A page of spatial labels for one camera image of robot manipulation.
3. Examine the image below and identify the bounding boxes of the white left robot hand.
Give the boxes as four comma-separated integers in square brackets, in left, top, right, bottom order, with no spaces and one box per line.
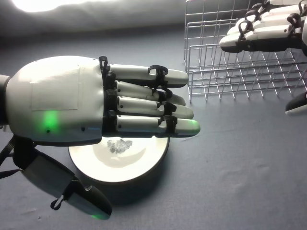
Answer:
[7,55,201,221]

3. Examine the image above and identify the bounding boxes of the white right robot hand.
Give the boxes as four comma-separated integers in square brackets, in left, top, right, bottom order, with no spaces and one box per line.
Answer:
[219,0,307,117]

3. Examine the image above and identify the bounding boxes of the silver wire dish rack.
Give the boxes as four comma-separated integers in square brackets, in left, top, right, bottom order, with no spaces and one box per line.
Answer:
[183,0,307,104]

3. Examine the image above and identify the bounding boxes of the white fabric sheet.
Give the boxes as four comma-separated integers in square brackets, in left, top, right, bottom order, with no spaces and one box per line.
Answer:
[0,0,187,37]

